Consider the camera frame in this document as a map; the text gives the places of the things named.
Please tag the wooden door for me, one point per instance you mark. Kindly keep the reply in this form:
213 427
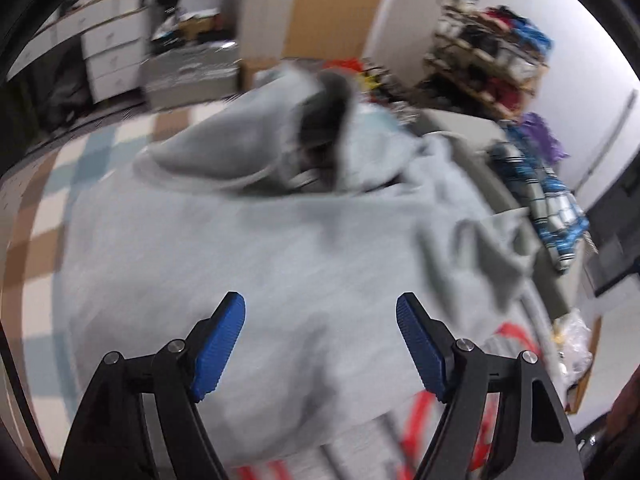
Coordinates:
340 5

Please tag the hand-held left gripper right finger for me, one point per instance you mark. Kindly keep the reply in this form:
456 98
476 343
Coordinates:
420 345

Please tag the white cabinet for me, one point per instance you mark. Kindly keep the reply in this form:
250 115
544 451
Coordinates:
265 10

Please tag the grey hoodie with red print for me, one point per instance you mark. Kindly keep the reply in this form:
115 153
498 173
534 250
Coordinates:
275 260

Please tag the orange bag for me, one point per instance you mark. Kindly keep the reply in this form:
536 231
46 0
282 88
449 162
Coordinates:
342 65

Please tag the purple bag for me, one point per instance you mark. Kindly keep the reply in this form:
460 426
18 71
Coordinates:
542 132

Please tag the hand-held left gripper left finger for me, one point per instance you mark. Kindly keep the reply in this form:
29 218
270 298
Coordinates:
220 345

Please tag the wooden shoe rack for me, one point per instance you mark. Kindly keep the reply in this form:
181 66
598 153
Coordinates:
480 60

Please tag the silver suitcase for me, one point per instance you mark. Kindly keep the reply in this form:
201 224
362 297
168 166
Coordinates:
190 75

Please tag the dark cabinet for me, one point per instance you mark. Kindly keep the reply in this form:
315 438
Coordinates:
615 240

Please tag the clear plastic bag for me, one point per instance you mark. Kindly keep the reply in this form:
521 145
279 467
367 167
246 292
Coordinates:
575 340

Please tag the white drawer desk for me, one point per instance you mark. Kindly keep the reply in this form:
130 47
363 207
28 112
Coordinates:
115 45

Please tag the checkered blanket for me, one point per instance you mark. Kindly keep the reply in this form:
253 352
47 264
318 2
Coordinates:
40 280

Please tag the blue plaid shirt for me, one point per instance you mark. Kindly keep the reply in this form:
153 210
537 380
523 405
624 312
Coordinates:
545 195

